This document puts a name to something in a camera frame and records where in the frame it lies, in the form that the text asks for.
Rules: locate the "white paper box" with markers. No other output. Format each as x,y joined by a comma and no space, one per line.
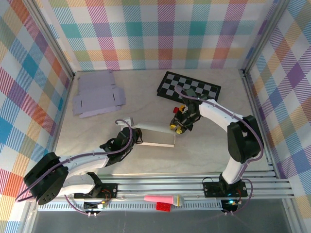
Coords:
155,127

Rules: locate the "purple paper box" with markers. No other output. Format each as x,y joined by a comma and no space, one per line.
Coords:
97,97

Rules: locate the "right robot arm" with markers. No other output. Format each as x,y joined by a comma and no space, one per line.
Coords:
213,111

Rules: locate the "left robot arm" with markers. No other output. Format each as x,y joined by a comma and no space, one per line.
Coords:
85,162

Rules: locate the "red toy brick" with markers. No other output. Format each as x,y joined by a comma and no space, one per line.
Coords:
175,110

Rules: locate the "black folding chessboard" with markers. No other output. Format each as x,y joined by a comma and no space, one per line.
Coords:
194,85

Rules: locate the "left controller board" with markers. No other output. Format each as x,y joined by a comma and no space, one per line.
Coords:
93,205

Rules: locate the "controller board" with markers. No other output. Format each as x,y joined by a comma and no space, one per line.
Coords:
229,205
93,205

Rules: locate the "pink toy microphone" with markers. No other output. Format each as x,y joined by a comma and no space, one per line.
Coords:
158,199

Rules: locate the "flat red building plate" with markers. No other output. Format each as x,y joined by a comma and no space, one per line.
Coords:
163,207

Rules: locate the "right controller board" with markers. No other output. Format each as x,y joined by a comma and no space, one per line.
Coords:
229,205

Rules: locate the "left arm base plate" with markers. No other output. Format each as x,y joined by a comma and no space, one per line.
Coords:
109,190

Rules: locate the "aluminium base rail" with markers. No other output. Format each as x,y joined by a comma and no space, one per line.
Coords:
158,187

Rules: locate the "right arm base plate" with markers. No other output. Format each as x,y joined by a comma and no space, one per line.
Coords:
211,190

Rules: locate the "right aluminium frame post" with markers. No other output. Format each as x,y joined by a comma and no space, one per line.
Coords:
263,36

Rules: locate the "aluminium frame post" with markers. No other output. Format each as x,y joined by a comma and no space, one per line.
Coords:
51,36
263,36

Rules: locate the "left aluminium frame post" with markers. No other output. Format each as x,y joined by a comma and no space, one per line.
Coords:
51,36

